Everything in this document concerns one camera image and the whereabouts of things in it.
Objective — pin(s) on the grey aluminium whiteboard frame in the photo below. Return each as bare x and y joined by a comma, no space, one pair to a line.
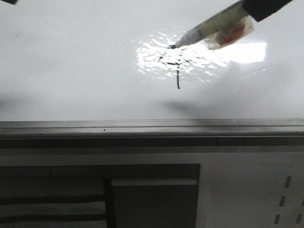
151,133

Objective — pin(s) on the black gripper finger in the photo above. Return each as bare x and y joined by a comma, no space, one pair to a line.
262,9

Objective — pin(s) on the white whiteboard marker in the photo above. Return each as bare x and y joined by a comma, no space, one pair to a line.
220,30

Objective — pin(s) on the white perforated metal panel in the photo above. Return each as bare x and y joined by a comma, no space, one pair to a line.
253,191

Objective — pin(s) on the dark slatted rack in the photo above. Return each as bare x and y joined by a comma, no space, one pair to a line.
73,196

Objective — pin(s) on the white whiteboard surface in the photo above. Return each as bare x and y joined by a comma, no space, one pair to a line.
109,59

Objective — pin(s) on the dark grey square panel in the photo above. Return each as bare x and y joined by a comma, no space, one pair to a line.
155,203

